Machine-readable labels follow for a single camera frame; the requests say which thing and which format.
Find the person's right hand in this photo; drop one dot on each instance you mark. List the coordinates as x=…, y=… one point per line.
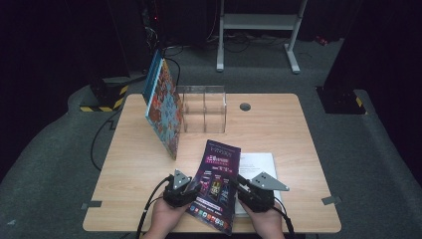
x=267, y=222

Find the white metal stand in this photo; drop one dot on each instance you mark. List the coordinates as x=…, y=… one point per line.
x=258, y=21

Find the light blue picture book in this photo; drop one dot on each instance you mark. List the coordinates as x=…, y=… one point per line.
x=166, y=113

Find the round table grommet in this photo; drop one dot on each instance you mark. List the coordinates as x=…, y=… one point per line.
x=245, y=107

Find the purple magazine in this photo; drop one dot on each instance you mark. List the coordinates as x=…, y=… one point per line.
x=217, y=179

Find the small grey floor tape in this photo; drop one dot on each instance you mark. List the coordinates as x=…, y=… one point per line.
x=11, y=222

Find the small red object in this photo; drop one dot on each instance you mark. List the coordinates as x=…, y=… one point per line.
x=321, y=40

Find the grey tape strip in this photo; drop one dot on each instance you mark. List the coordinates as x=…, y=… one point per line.
x=91, y=205
x=331, y=200

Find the clear acrylic book holder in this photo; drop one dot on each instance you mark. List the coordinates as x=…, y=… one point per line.
x=205, y=109

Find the person's left hand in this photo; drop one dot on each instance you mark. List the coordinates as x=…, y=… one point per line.
x=166, y=219

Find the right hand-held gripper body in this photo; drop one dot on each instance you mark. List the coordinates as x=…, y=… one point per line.
x=262, y=195

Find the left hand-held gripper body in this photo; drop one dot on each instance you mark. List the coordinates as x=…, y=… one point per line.
x=177, y=194

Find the dark blue picture book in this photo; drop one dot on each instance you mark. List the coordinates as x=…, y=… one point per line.
x=151, y=76

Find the black equipment rack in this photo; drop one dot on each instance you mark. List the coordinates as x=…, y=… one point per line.
x=132, y=33

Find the black yellow striped stand base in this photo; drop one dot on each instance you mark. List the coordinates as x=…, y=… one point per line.
x=106, y=96
x=341, y=101

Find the white book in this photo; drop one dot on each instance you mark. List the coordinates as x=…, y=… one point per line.
x=258, y=162

